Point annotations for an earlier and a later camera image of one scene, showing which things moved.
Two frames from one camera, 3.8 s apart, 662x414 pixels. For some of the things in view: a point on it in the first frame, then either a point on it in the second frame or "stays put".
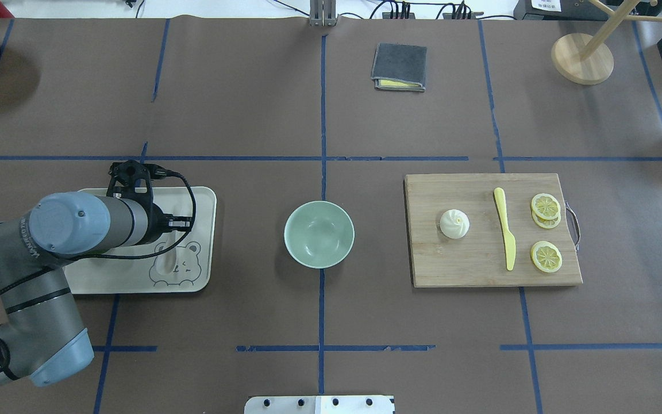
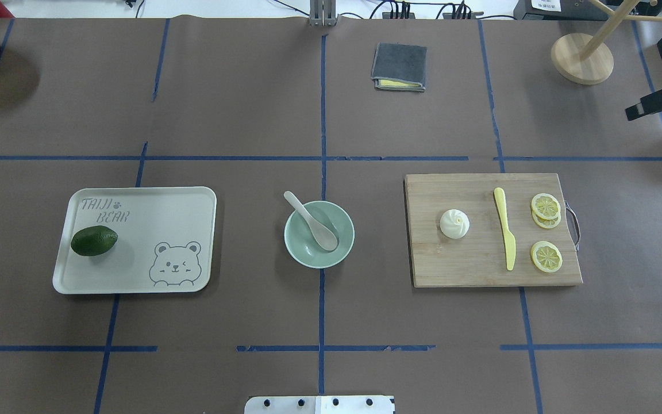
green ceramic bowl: (319, 234) stays put
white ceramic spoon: (165, 262) → (324, 236)
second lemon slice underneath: (545, 223) stays put
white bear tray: (176, 262) stays put
